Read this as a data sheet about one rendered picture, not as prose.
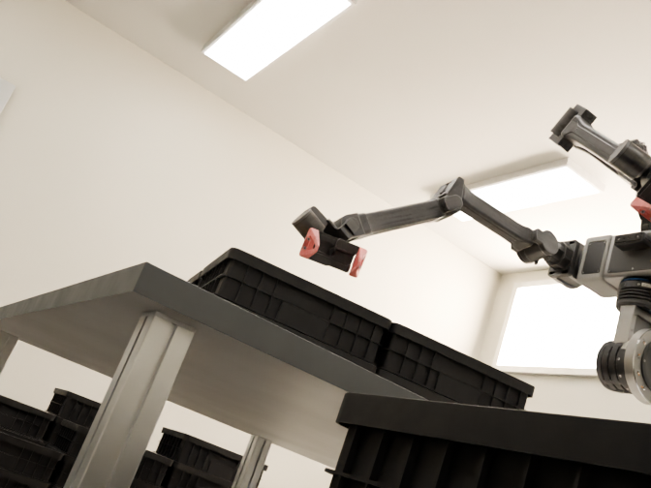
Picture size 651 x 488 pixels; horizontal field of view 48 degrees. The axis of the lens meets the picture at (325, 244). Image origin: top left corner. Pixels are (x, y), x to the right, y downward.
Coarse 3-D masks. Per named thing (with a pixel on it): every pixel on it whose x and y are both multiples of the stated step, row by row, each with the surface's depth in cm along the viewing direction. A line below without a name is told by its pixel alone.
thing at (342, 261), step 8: (320, 232) 164; (320, 240) 164; (328, 240) 164; (336, 240) 165; (320, 248) 165; (328, 248) 165; (336, 256) 165; (344, 256) 166; (352, 256) 166; (328, 264) 165; (336, 264) 165; (344, 264) 166
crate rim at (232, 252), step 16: (224, 256) 156; (240, 256) 152; (208, 272) 174; (272, 272) 154; (288, 272) 155; (304, 288) 156; (320, 288) 157; (336, 304) 158; (352, 304) 159; (384, 320) 161
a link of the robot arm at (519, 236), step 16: (448, 192) 200; (464, 192) 205; (464, 208) 208; (480, 208) 209; (496, 208) 213; (480, 224) 213; (496, 224) 212; (512, 224) 215; (512, 240) 217; (528, 240) 216; (544, 240) 217
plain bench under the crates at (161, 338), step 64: (0, 320) 187; (64, 320) 139; (128, 320) 110; (192, 320) 91; (256, 320) 94; (128, 384) 90; (192, 384) 167; (256, 384) 127; (320, 384) 103; (384, 384) 104; (128, 448) 89; (256, 448) 253; (320, 448) 211
